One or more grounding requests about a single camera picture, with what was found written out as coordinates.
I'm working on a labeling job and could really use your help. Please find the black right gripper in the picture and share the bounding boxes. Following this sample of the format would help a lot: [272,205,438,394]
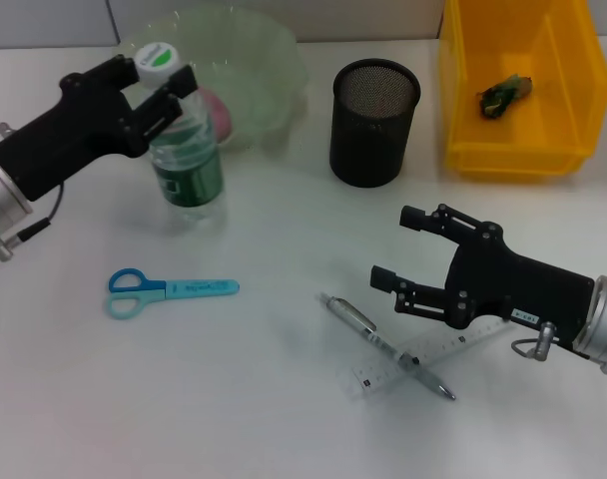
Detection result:
[368,202,597,348]

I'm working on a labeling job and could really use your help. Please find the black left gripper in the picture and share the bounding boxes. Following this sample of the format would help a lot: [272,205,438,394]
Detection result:
[0,55,200,204]

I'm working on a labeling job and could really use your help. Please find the clear water bottle green label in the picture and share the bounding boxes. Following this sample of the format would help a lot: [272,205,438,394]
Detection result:
[133,42,229,227]

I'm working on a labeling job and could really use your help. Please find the green silver plastic wrapper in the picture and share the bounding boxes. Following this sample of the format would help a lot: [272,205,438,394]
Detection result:
[475,73,535,122]

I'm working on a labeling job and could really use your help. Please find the silver ballpoint pen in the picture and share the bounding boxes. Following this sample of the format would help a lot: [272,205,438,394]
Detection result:
[316,291,457,402]

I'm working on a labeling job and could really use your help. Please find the transparent plastic ruler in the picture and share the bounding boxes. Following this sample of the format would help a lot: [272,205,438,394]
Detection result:
[350,318,515,399]

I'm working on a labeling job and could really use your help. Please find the green translucent fruit bowl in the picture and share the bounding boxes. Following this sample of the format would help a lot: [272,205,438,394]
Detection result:
[118,5,311,154]

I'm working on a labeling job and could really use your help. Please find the black mesh pen holder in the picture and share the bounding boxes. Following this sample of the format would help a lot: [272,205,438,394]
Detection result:
[328,58,422,190]

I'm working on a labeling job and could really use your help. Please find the blue scissors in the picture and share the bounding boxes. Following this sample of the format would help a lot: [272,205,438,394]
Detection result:
[105,267,241,321]

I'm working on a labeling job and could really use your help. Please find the yellow plastic bin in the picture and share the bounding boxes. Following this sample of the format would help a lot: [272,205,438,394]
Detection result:
[436,0,607,183]

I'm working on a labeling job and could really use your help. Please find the right arm connector cable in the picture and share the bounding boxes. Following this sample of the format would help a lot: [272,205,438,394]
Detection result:
[509,320,607,376]

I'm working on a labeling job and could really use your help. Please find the arm connector cable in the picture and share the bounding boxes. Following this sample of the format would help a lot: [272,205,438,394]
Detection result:
[509,320,607,376]
[0,121,66,263]

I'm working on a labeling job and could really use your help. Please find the left arm connector cable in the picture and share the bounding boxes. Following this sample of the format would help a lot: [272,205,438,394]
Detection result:
[0,121,66,263]

